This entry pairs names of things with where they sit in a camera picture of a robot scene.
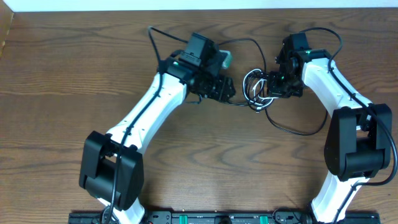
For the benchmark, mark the wooden board at edge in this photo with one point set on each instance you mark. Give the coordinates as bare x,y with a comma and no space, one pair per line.
6,18

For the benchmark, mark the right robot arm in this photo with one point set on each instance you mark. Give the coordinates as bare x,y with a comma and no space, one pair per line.
359,148

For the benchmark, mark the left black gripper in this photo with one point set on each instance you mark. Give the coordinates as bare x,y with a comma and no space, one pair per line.
222,88

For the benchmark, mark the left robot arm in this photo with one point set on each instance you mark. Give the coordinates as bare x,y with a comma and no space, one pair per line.
112,168

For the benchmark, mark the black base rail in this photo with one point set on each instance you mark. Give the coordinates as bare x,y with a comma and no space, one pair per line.
283,216

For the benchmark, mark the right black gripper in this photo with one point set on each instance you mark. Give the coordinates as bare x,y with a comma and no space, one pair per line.
277,84

